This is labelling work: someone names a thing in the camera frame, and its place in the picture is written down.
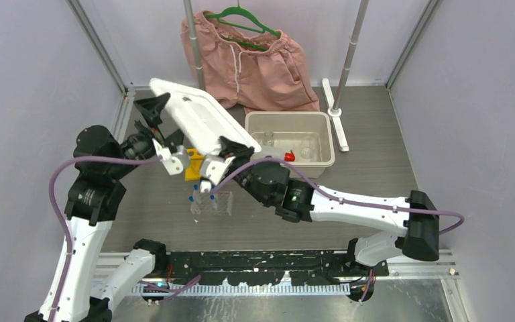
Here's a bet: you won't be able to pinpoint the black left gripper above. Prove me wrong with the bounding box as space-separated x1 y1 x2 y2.
108 92 186 178

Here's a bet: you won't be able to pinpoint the white plastic squeeze bottle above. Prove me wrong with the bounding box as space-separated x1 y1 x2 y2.
253 146 296 163

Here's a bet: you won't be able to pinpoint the white plastic lid tray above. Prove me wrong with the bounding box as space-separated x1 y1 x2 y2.
149 78 261 156

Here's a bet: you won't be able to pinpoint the small clear glass beaker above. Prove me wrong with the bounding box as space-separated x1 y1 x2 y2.
299 136 318 162

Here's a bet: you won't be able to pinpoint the blue-capped small test tube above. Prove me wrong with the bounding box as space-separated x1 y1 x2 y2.
189 196 201 215

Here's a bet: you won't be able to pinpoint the small white cup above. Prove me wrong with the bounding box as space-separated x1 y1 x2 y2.
262 131 275 146

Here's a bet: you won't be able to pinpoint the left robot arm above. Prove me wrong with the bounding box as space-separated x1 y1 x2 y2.
26 94 170 321

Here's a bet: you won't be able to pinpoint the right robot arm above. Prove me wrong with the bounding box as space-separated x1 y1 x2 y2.
219 137 439 276

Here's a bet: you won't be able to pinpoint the clear acrylic tube rack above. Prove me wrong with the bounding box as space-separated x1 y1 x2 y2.
198 191 233 216

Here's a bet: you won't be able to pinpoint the yellow plastic test tube rack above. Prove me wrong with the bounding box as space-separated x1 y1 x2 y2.
184 148 205 181

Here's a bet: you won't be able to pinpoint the left metal rack pole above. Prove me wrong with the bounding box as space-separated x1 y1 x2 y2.
183 0 206 91

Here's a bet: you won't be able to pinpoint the metal rack pole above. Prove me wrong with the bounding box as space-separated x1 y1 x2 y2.
321 0 369 152
183 0 206 91

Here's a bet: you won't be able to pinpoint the beige plastic bin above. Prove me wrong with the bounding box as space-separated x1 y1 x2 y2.
245 111 335 178

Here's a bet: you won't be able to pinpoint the pink fabric shorts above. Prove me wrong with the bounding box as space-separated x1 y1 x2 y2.
193 10 320 113

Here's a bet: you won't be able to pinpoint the right metal rack pole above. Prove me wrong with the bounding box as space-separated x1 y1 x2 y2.
321 0 369 152

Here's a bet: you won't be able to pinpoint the green clothes hanger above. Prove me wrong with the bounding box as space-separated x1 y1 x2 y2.
205 4 282 39

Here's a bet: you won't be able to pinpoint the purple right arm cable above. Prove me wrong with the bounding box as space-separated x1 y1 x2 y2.
202 156 466 305

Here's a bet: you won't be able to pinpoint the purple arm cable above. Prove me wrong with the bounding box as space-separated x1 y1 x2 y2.
202 156 466 305
46 155 203 322

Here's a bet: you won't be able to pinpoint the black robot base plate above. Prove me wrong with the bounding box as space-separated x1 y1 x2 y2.
146 250 371 286

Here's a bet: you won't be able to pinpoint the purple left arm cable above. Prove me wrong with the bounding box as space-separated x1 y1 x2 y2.
46 155 203 322

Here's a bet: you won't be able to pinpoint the white slotted cable duct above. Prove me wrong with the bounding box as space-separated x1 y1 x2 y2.
131 282 351 298

